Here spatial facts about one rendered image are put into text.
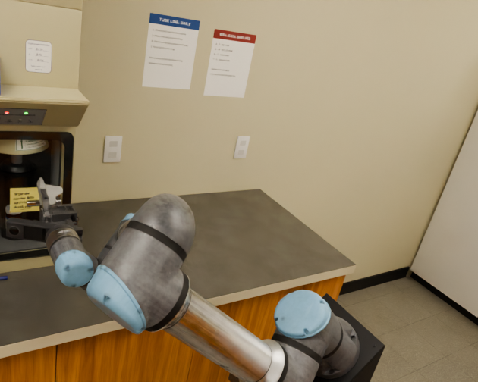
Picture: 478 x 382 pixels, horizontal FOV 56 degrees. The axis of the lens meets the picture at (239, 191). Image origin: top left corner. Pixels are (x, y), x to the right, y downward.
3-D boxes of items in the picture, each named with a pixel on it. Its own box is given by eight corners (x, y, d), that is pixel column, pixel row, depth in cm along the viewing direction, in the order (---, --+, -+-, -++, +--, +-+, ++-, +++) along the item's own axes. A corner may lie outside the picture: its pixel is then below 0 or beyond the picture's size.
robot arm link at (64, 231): (48, 264, 106) (49, 234, 103) (45, 253, 109) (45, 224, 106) (81, 259, 110) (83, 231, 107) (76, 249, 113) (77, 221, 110)
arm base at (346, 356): (372, 338, 108) (361, 322, 101) (337, 392, 104) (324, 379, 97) (322, 308, 118) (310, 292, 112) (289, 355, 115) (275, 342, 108)
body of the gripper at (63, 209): (70, 226, 123) (82, 249, 114) (36, 229, 118) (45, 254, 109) (71, 201, 120) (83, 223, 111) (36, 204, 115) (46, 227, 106)
